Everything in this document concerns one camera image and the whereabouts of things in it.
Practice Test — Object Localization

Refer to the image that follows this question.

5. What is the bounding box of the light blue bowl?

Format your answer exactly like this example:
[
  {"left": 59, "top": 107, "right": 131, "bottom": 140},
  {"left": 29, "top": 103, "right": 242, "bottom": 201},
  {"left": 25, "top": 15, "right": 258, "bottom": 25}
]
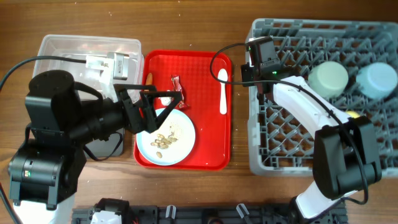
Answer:
[{"left": 356, "top": 62, "right": 397, "bottom": 100}]

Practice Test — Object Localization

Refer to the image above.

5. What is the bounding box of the peanut pile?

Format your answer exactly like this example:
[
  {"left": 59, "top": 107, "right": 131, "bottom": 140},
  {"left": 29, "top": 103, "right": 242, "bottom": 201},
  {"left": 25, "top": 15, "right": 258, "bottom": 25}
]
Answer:
[{"left": 150, "top": 133, "right": 178, "bottom": 158}]

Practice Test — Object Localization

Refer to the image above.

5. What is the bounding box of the red snack wrapper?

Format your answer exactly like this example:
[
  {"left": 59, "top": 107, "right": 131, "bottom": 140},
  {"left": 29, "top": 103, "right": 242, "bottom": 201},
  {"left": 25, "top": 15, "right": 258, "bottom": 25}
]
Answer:
[{"left": 171, "top": 75, "right": 190, "bottom": 110}]

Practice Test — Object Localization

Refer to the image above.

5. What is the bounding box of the left black cable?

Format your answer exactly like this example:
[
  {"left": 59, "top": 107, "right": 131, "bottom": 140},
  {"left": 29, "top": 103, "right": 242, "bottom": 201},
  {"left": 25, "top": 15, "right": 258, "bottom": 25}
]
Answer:
[{"left": 0, "top": 55, "right": 86, "bottom": 224}]

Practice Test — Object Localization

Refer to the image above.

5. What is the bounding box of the clear plastic bin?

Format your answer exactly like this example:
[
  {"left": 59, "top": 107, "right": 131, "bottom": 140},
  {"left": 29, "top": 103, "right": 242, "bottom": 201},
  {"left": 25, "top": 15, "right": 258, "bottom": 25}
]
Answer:
[{"left": 33, "top": 35, "right": 144, "bottom": 98}]

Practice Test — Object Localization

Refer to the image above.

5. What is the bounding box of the red serving tray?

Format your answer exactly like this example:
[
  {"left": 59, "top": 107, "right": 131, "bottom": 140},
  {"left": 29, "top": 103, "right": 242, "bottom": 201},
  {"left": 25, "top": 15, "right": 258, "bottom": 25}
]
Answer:
[{"left": 143, "top": 50, "right": 232, "bottom": 171}]

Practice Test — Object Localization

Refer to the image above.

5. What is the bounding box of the white plastic spoon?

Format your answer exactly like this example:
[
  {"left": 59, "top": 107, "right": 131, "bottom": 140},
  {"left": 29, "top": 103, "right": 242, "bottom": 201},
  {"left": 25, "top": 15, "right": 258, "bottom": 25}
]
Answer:
[{"left": 218, "top": 68, "right": 228, "bottom": 114}]

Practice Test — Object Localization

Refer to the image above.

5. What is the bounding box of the light blue plate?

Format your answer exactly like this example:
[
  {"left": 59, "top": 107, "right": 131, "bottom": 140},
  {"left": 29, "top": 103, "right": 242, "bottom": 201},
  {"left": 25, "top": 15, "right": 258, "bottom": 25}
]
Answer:
[{"left": 136, "top": 110, "right": 196, "bottom": 166}]

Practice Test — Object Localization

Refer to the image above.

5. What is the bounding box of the green bowl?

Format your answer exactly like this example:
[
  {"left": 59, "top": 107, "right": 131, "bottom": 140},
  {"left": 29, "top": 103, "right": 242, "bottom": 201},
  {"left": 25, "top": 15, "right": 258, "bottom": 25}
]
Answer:
[{"left": 308, "top": 62, "right": 349, "bottom": 98}]

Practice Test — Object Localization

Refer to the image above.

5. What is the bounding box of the black cable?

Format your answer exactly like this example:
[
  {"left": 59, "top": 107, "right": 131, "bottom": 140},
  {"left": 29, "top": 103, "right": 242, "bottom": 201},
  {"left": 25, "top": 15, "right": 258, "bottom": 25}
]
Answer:
[
  {"left": 0, "top": 55, "right": 86, "bottom": 224},
  {"left": 209, "top": 42, "right": 369, "bottom": 206}
]

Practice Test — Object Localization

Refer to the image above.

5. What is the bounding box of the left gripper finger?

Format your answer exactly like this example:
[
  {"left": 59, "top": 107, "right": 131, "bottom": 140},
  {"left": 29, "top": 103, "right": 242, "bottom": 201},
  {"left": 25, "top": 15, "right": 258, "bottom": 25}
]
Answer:
[
  {"left": 155, "top": 98, "right": 182, "bottom": 128},
  {"left": 140, "top": 91, "right": 182, "bottom": 98}
]

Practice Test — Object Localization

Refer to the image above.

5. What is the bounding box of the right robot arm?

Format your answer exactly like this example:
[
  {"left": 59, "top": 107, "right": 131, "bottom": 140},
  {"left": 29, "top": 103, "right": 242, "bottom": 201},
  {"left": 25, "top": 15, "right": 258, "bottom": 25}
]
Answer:
[{"left": 241, "top": 37, "right": 382, "bottom": 223}]

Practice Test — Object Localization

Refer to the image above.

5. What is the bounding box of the yellow cup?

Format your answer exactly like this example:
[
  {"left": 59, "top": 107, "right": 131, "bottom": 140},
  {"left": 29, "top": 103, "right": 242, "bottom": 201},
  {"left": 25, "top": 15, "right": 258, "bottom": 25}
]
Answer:
[{"left": 346, "top": 111, "right": 361, "bottom": 118}]

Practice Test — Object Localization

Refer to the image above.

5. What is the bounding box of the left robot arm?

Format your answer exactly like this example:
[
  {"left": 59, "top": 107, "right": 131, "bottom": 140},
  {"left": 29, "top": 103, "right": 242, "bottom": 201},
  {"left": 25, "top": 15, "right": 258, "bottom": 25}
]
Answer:
[{"left": 2, "top": 70, "right": 182, "bottom": 223}]

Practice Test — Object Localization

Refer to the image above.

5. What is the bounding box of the black plastic tray bin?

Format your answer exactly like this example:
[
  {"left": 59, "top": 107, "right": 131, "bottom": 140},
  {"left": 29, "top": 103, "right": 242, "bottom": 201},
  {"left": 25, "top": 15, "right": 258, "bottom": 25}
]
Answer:
[{"left": 86, "top": 128, "right": 124, "bottom": 157}]

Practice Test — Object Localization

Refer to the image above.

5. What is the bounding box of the right black cable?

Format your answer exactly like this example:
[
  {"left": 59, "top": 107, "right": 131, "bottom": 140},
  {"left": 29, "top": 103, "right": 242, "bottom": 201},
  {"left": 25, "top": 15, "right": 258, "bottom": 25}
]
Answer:
[{"left": 209, "top": 42, "right": 369, "bottom": 206}]

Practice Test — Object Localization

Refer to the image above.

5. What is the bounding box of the orange carrot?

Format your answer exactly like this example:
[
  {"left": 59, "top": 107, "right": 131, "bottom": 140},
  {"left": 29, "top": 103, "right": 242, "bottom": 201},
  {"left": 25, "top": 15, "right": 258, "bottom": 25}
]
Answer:
[{"left": 146, "top": 73, "right": 153, "bottom": 85}]

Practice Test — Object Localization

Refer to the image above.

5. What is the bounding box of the white crumpled tissue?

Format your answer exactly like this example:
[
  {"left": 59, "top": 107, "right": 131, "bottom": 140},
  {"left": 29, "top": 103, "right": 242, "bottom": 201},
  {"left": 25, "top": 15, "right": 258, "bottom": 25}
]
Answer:
[{"left": 160, "top": 96, "right": 173, "bottom": 106}]

